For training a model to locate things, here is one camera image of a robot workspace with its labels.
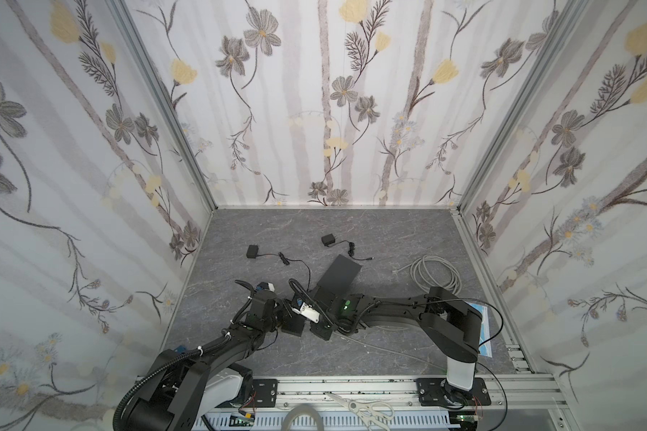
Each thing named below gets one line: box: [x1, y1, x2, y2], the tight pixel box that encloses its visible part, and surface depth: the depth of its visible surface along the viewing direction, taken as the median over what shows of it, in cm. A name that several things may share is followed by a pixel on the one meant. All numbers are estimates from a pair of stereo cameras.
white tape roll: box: [280, 404, 325, 431], surface depth 69 cm
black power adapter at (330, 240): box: [320, 233, 375, 262], surface depth 110 cm
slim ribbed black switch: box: [280, 314, 307, 337], surface depth 85 cm
